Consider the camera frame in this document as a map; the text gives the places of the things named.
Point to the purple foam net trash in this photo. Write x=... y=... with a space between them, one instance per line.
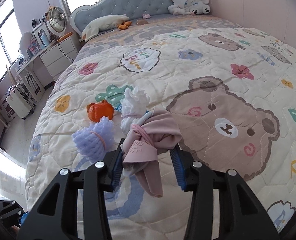
x=94 y=141

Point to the white drawer nightstand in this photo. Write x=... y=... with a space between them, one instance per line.
x=61 y=55

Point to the white desk fan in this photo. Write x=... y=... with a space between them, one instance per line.
x=56 y=21

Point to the light blue water bottle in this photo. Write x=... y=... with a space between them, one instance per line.
x=44 y=39

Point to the small brown plush toy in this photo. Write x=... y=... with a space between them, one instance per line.
x=141 y=22

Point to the bear pattern quilt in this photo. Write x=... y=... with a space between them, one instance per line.
x=231 y=90

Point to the small pink plush toy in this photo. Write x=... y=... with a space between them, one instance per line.
x=146 y=16

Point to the white mirror frame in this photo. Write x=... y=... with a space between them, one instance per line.
x=41 y=26

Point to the white plush dog toy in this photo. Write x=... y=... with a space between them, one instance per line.
x=189 y=7

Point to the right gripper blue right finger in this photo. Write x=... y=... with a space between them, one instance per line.
x=179 y=165

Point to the white duck plush pillow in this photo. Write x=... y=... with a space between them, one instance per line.
x=102 y=24

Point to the side window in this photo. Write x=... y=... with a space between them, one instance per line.
x=10 y=36

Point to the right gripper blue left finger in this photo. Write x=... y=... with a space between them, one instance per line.
x=116 y=167

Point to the blue tufted bed headboard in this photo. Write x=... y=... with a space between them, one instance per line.
x=134 y=9

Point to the white desk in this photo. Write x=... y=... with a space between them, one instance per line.
x=34 y=74

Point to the pink cloth bundle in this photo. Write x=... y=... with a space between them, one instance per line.
x=155 y=133

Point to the white rolling cart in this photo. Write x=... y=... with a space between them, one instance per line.
x=20 y=101

